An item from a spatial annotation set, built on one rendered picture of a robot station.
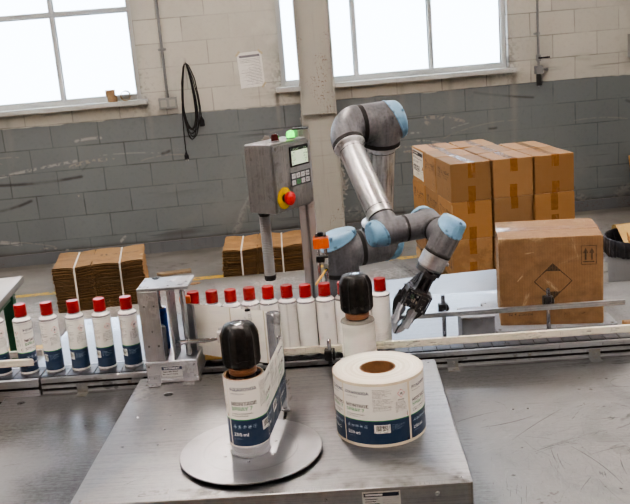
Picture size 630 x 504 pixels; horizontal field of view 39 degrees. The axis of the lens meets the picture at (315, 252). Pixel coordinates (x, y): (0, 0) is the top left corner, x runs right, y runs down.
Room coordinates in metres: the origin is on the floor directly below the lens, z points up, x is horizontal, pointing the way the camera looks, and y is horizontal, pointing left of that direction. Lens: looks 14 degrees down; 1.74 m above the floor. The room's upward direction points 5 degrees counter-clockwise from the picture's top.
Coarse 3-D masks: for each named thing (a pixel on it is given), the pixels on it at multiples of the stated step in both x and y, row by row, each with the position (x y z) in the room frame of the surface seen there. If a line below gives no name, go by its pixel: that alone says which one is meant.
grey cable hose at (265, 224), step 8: (264, 216) 2.44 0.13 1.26; (264, 224) 2.44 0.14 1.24; (264, 232) 2.44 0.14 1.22; (264, 240) 2.44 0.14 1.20; (264, 248) 2.45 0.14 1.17; (272, 248) 2.45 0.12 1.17; (264, 256) 2.45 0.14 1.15; (272, 256) 2.45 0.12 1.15; (264, 264) 2.45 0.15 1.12; (272, 264) 2.45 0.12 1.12; (264, 272) 2.46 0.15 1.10; (272, 272) 2.45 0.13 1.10; (272, 280) 2.44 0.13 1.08
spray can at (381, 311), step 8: (376, 280) 2.33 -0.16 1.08; (384, 280) 2.34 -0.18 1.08; (376, 288) 2.34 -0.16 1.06; (384, 288) 2.34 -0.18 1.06; (376, 296) 2.33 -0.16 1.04; (384, 296) 2.32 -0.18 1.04; (376, 304) 2.33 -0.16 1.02; (384, 304) 2.32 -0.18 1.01; (376, 312) 2.33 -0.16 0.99; (384, 312) 2.32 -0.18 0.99; (376, 320) 2.33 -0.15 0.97; (384, 320) 2.32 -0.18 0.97; (376, 328) 2.33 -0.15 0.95; (384, 328) 2.32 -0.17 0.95; (376, 336) 2.33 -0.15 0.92; (384, 336) 2.32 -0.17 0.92
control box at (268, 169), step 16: (256, 144) 2.38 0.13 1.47; (272, 144) 2.36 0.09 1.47; (288, 144) 2.40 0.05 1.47; (256, 160) 2.38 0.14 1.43; (272, 160) 2.35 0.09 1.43; (288, 160) 2.39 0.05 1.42; (256, 176) 2.38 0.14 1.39; (272, 176) 2.35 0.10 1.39; (288, 176) 2.39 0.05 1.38; (256, 192) 2.38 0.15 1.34; (272, 192) 2.35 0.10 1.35; (304, 192) 2.44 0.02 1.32; (256, 208) 2.39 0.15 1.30; (272, 208) 2.35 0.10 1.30; (288, 208) 2.38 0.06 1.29
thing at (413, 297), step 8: (424, 272) 2.27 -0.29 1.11; (416, 280) 2.32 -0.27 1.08; (424, 280) 2.30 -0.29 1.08; (432, 280) 2.29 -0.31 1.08; (408, 288) 2.28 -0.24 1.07; (416, 288) 2.27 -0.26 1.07; (424, 288) 2.30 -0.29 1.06; (408, 296) 2.29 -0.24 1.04; (416, 296) 2.28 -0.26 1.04; (424, 296) 2.28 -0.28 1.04; (408, 304) 2.29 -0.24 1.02; (416, 304) 2.29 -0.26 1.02; (424, 304) 2.28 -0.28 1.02; (424, 312) 2.27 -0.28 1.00
